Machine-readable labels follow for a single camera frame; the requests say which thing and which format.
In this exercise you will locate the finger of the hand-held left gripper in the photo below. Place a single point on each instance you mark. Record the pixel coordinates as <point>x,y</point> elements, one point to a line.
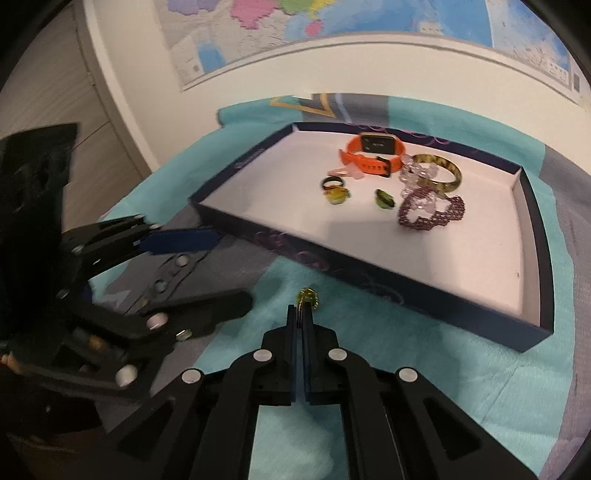
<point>184,239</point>
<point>203,308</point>

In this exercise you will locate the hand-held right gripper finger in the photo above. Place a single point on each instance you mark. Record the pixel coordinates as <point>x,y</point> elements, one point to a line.
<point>307,364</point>
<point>298,360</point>

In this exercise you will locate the dark blue box lid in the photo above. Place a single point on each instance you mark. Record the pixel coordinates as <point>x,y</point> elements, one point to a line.
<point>369,258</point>

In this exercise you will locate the pink hair clip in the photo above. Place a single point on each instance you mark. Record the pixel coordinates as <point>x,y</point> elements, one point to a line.
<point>346,171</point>

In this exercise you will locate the person's left forearm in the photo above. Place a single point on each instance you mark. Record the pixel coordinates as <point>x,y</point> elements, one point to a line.
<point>46,415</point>

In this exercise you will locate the person's left hand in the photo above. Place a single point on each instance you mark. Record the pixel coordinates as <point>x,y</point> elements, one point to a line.
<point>8,361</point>

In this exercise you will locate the teal and grey printed cloth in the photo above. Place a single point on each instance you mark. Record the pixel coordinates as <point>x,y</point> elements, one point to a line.
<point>415,369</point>

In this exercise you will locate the grey-brown door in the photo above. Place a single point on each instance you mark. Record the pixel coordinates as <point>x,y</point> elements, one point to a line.
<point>69,83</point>

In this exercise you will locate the orange smartwatch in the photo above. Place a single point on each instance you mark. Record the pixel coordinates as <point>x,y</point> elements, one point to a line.
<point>369,161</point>

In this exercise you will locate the tortoiseshell bangle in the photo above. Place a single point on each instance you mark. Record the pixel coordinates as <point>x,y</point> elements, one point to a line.
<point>455,173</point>

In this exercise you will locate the colourful wall map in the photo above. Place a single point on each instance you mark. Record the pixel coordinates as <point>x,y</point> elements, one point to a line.
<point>369,18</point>

